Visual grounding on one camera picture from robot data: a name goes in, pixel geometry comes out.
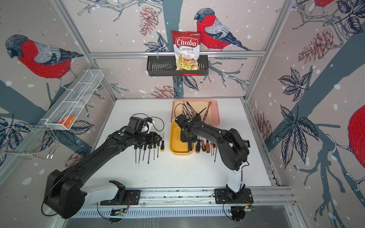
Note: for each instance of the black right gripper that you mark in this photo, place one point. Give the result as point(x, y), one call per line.
point(192, 140)

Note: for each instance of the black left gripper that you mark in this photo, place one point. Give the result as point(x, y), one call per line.
point(153, 138)

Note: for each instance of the green black handle screwdriver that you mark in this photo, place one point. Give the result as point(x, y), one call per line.
point(149, 147)

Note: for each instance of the large yellow black screwdriver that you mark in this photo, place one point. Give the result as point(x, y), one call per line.
point(158, 149)

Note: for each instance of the black ribbed handle screwdriver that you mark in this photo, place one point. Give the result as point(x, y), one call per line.
point(144, 150)

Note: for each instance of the pink handle screwdriver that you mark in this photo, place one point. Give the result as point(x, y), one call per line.
point(190, 146)

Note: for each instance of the slim black yellow-capped screwdriver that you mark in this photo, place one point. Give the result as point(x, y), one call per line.
point(162, 144)

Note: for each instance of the black orange stubby screwdriver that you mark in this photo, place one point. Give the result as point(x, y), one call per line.
point(198, 146)

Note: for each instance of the orange black small screwdriver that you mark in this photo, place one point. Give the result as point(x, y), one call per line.
point(203, 145)

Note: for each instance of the amber handle black screwdriver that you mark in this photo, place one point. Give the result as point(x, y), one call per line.
point(207, 146)

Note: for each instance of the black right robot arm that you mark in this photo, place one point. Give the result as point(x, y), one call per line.
point(233, 151)

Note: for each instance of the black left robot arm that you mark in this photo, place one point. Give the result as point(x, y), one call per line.
point(63, 192)

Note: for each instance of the yellow plastic storage box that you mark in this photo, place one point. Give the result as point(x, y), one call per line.
point(177, 147)

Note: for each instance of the black cutlery bundle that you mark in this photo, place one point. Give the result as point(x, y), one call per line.
point(195, 108)

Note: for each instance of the pink plastic tray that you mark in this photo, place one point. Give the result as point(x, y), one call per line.
point(199, 111)

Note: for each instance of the red Chuba cassava chips bag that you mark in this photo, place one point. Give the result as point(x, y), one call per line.
point(187, 49)

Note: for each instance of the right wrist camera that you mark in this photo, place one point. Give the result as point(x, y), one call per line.
point(181, 120)

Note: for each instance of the wooden handled knife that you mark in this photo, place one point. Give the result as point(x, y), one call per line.
point(207, 111)

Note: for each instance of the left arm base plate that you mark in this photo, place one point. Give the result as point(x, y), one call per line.
point(124, 197)

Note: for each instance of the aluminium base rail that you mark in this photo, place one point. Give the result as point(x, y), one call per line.
point(186, 202)

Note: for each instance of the orange item in wire shelf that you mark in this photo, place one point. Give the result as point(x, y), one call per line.
point(67, 121)

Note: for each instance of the white wire mesh shelf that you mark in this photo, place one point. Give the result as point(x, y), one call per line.
point(76, 98)

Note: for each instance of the metal wall hook rack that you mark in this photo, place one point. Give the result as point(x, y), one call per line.
point(28, 141)

